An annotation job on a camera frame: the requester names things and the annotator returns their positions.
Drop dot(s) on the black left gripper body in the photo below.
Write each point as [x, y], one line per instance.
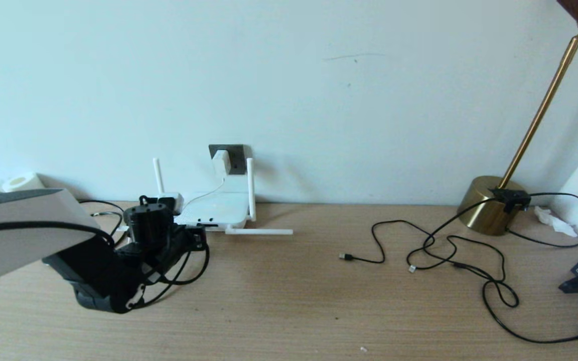
[188, 240]

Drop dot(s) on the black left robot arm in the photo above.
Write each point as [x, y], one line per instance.
[8, 250]

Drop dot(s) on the white router with antennas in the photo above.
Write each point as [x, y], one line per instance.
[219, 205]

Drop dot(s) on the white paper roll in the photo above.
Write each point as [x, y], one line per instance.
[20, 182]

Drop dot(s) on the brass desk lamp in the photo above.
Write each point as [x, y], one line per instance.
[484, 205]

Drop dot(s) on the crumpled white tissue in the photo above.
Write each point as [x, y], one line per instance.
[552, 220]

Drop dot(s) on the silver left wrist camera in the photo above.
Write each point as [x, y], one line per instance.
[171, 201]

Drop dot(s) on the grey wall socket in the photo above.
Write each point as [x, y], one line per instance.
[238, 158]

